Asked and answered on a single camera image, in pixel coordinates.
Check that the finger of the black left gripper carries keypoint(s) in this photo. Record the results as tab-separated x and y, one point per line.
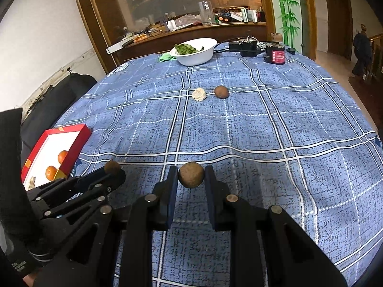
72	209
66	188

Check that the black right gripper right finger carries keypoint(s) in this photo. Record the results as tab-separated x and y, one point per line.
216	193

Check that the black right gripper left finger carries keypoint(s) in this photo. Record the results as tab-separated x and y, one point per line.
164	205

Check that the brown longan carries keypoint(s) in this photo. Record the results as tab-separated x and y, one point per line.
112	167
191	175
221	92

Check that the small orange mandarin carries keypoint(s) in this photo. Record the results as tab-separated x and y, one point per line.
61	156

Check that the red tray white inside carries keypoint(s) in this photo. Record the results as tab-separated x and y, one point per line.
45	153

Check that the beige food chunk in tray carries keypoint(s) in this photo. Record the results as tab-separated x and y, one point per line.
31	184

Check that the black leather sofa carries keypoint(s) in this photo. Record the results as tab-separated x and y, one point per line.
50	107

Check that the blue plaid tablecloth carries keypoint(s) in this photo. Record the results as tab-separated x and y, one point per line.
288	135

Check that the green cloth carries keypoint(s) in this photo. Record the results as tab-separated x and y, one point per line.
166	57

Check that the white bowl with greens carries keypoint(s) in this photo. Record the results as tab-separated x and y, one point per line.
194	52

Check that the wooden sideboard counter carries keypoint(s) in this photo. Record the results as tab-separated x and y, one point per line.
165	41

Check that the black power adapter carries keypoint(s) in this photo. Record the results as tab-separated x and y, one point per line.
246	47

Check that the black red box device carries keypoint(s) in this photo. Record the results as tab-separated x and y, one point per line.
274	50

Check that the clear glass jug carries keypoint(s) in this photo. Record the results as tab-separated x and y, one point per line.
206	13

